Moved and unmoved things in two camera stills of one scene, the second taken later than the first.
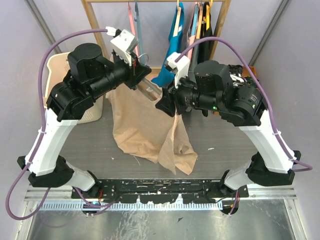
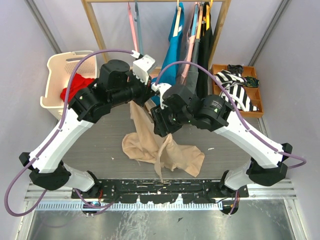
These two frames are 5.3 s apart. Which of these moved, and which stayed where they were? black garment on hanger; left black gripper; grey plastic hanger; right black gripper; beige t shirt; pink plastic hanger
Moved: beige t shirt; right black gripper; left black gripper
Stayed: black garment on hanger; grey plastic hanger; pink plastic hanger
